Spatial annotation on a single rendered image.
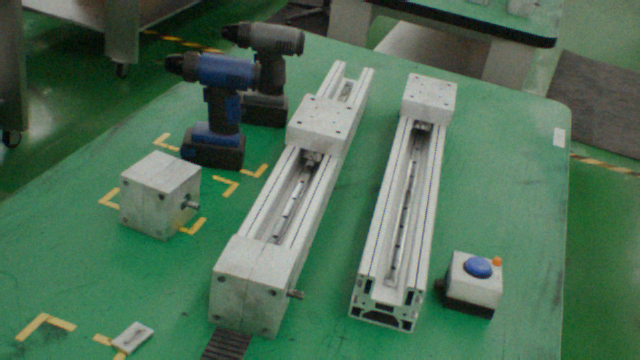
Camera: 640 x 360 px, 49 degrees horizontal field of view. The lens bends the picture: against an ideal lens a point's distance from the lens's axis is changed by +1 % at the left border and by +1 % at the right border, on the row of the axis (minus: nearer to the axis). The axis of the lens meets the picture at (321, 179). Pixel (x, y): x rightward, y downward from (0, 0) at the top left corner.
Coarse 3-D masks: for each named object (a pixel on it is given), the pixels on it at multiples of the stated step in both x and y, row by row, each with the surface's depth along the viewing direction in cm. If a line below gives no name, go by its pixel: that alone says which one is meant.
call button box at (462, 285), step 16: (464, 256) 113; (448, 272) 113; (464, 272) 109; (496, 272) 111; (448, 288) 109; (464, 288) 108; (480, 288) 107; (496, 288) 107; (448, 304) 110; (464, 304) 109; (480, 304) 109; (496, 304) 108
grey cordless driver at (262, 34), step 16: (224, 32) 144; (240, 32) 143; (256, 32) 143; (272, 32) 144; (288, 32) 144; (256, 48) 145; (272, 48) 145; (288, 48) 145; (272, 64) 148; (272, 80) 149; (240, 96) 152; (256, 96) 150; (272, 96) 151; (256, 112) 151; (272, 112) 151; (288, 112) 152
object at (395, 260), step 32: (416, 160) 139; (384, 192) 121; (416, 192) 131; (384, 224) 113; (416, 224) 115; (384, 256) 112; (416, 256) 107; (384, 288) 105; (416, 288) 100; (384, 320) 105; (416, 320) 103
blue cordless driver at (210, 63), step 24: (168, 72) 127; (192, 72) 125; (216, 72) 125; (240, 72) 125; (216, 96) 129; (216, 120) 131; (240, 120) 132; (192, 144) 132; (216, 144) 132; (240, 144) 134; (216, 168) 134; (240, 168) 135
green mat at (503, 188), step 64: (320, 64) 190; (384, 64) 198; (128, 128) 142; (256, 128) 152; (384, 128) 163; (448, 128) 168; (512, 128) 175; (64, 192) 120; (256, 192) 130; (448, 192) 142; (512, 192) 147; (0, 256) 104; (64, 256) 106; (128, 256) 108; (192, 256) 111; (320, 256) 117; (448, 256) 123; (512, 256) 126; (0, 320) 93; (128, 320) 97; (192, 320) 99; (320, 320) 103; (448, 320) 108; (512, 320) 111
